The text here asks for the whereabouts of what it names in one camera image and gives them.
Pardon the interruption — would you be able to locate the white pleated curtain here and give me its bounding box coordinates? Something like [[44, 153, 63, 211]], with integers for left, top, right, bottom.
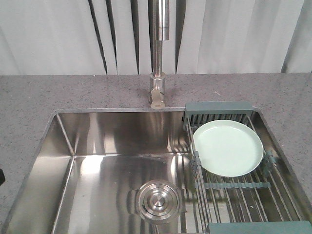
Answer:
[[0, 0, 312, 75]]

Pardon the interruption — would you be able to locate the teal wire dish rack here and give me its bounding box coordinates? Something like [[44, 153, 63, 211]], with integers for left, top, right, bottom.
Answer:
[[183, 102, 312, 234]]

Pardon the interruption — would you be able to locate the stainless steel gooseneck faucet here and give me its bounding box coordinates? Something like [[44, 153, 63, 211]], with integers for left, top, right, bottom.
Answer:
[[149, 0, 170, 110]]

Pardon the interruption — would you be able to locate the mint green round plate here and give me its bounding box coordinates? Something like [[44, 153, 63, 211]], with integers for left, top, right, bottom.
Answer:
[[193, 120, 264, 177]]

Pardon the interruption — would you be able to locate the stainless steel sink basin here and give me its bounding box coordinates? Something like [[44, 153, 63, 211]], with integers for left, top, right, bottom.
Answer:
[[2, 108, 312, 234]]

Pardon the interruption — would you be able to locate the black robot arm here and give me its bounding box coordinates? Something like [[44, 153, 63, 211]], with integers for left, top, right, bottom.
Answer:
[[0, 169, 6, 185]]

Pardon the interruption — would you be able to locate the round steel sink drain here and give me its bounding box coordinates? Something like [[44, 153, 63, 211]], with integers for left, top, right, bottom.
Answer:
[[127, 179, 185, 225]]

